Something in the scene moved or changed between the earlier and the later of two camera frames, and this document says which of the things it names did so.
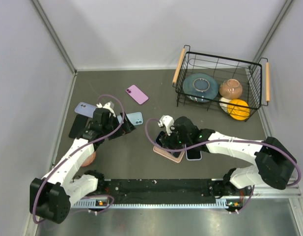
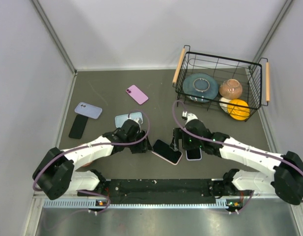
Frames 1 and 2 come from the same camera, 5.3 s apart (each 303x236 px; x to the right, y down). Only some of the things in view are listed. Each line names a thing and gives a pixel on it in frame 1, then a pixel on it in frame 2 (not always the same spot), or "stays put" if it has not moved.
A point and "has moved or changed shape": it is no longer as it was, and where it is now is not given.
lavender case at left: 86,109 stays put
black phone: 194,153 stays put
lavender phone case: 193,159 stays put
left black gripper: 127,127 → 143,146
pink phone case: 168,154 has moved or changed shape
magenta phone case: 137,94 stays put
